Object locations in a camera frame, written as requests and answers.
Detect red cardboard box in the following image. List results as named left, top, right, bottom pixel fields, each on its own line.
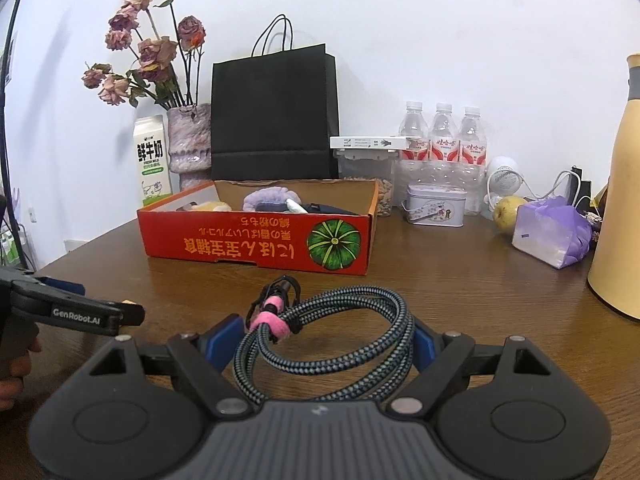
left=137, top=178, right=379, bottom=277

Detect small printed tin box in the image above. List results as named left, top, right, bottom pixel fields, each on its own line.
left=402, top=183, right=468, bottom=229

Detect black charger plug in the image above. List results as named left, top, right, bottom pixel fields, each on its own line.
left=570, top=166, right=594, bottom=209

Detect yellow thermos jug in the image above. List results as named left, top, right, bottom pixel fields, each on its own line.
left=587, top=53, right=640, bottom=322

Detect yellow snack packet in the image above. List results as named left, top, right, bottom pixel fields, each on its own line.
left=590, top=185, right=609, bottom=231

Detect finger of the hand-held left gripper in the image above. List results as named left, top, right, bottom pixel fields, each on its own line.
left=32, top=276, right=87, bottom=296

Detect small white fan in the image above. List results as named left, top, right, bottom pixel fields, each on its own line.
left=482, top=156, right=526, bottom=221

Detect black paper bag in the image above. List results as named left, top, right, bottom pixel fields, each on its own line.
left=210, top=15, right=340, bottom=181

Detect green white milk carton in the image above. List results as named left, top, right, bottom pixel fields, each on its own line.
left=132, top=115, right=173, bottom=207

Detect flat white box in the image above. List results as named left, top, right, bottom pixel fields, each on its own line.
left=330, top=135, right=423, bottom=150

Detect pink vase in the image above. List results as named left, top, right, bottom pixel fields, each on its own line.
left=166, top=103, right=213, bottom=192

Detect dried pink roses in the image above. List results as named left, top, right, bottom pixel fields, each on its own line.
left=81, top=0, right=207, bottom=109

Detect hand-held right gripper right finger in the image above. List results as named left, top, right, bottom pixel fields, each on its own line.
left=390, top=317, right=553, bottom=416

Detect person's left hand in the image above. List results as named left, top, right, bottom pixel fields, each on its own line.
left=0, top=340, right=43, bottom=411

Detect navy zip pouch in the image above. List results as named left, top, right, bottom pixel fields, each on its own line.
left=260, top=202, right=361, bottom=216

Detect black light stand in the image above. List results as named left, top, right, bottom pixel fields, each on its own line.
left=0, top=0, right=36, bottom=273

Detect wire rack with bottles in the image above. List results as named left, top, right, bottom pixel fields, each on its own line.
left=0, top=220, right=23, bottom=266

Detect braided cable with pink strap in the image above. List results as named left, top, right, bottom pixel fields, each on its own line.
left=235, top=276, right=416, bottom=406

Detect purple plastic bag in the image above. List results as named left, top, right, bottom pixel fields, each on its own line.
left=511, top=196, right=593, bottom=269

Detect white charging cable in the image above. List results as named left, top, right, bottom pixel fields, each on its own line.
left=525, top=170, right=583, bottom=202

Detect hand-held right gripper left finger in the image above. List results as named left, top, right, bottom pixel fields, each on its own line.
left=87, top=313, right=253, bottom=418

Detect clear container of nuts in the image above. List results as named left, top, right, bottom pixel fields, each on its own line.
left=337, top=147, right=401, bottom=217

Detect fluffy purple headband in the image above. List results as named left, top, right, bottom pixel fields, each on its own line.
left=243, top=187, right=301, bottom=212

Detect clear water bottle red label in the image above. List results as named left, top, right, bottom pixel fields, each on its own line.
left=400, top=101, right=431, bottom=206
left=429, top=103, right=461, bottom=188
left=459, top=106, right=488, bottom=216

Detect yellow pear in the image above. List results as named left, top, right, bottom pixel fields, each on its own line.
left=493, top=196, right=528, bottom=237

